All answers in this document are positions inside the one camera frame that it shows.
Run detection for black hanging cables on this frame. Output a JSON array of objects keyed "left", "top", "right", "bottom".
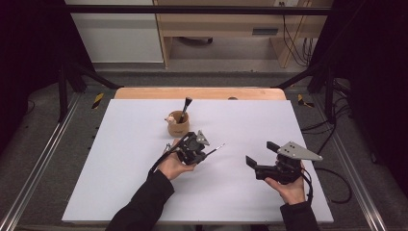
[{"left": 280, "top": 2, "right": 315, "bottom": 68}]

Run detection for wooden table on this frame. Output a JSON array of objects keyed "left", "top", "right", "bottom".
[{"left": 114, "top": 87, "right": 288, "bottom": 101}]

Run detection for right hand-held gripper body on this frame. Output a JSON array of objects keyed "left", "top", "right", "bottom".
[{"left": 254, "top": 141, "right": 323, "bottom": 186}]

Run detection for aluminium floor rail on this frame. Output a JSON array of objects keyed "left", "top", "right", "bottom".
[
  {"left": 312, "top": 95, "right": 388, "bottom": 231},
  {"left": 0, "top": 92, "right": 83, "bottom": 231}
]

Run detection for thick black makeup brush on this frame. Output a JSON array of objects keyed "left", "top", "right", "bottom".
[{"left": 178, "top": 96, "right": 193, "bottom": 124}]

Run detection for white cabinet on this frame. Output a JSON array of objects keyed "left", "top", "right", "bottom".
[{"left": 63, "top": 0, "right": 165, "bottom": 64}]

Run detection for thin black makeup brush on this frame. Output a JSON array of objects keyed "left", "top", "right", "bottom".
[{"left": 205, "top": 142, "right": 226, "bottom": 158}]

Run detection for right hand-held gripper black cable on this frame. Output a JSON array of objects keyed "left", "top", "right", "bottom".
[{"left": 301, "top": 167, "right": 353, "bottom": 205}]

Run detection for light wooden desk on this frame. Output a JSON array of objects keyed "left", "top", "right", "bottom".
[{"left": 153, "top": 0, "right": 333, "bottom": 69}]

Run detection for black floor cables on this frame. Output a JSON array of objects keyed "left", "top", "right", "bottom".
[{"left": 300, "top": 78, "right": 352, "bottom": 155}]

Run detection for black metal frame stand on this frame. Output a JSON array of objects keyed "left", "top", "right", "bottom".
[
  {"left": 57, "top": 60, "right": 125, "bottom": 123},
  {"left": 273, "top": 60, "right": 337, "bottom": 125}
]

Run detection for person's right hand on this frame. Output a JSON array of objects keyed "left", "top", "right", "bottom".
[{"left": 264, "top": 162, "right": 308, "bottom": 206}]

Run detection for white table board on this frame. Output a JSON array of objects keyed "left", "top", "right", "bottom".
[{"left": 62, "top": 98, "right": 335, "bottom": 224}]

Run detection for black horizontal frame bar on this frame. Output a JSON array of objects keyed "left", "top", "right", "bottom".
[{"left": 63, "top": 4, "right": 333, "bottom": 16}]

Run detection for person's left hand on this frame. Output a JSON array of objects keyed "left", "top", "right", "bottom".
[{"left": 157, "top": 138, "right": 196, "bottom": 182}]

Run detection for brown wooden cup with figure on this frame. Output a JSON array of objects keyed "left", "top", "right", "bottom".
[{"left": 165, "top": 110, "right": 191, "bottom": 138}]

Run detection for black curtain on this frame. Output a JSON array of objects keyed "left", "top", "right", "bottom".
[
  {"left": 0, "top": 0, "right": 94, "bottom": 157},
  {"left": 308, "top": 0, "right": 408, "bottom": 196}
]

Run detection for yellow black tape marker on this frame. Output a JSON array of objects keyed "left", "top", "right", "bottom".
[
  {"left": 296, "top": 93, "right": 316, "bottom": 109},
  {"left": 91, "top": 92, "right": 105, "bottom": 110}
]

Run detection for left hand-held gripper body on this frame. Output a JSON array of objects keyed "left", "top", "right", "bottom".
[{"left": 175, "top": 129, "right": 211, "bottom": 166}]

